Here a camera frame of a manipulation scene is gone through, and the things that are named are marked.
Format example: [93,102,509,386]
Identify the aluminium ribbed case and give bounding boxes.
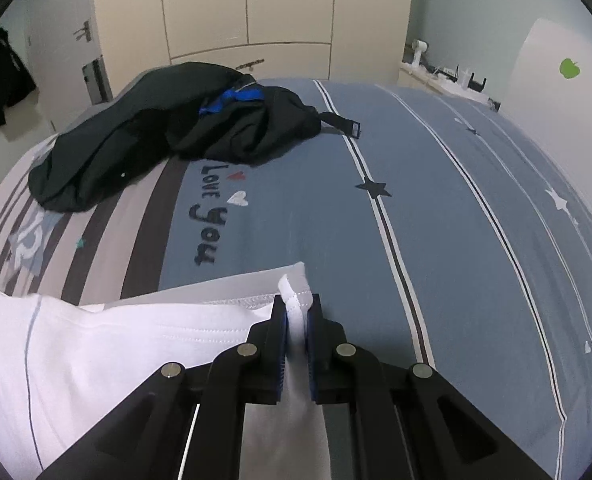
[81,56,113,103]

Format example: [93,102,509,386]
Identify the dark navy jacket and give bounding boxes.
[28,62,249,213]

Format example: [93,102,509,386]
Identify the white sports jacket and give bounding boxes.
[0,261,332,480]

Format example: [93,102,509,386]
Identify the white door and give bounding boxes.
[23,0,114,136]

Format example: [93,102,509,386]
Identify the small white desk fan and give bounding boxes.
[408,39,431,68]

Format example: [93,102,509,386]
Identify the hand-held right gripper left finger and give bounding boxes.
[36,294,289,480]

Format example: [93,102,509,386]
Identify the black jacket with blue lining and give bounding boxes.
[166,77,363,166]

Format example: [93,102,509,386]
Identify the cream wardrobe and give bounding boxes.
[92,0,416,86]

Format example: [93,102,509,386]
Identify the bed with striped star sheet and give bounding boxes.
[0,67,592,480]

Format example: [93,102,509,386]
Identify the white nightstand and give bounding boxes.
[398,60,502,111]

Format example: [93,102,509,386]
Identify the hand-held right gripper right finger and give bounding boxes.
[303,292,552,480]

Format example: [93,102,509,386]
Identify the black hanging jacket white stripes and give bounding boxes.
[0,29,37,128]

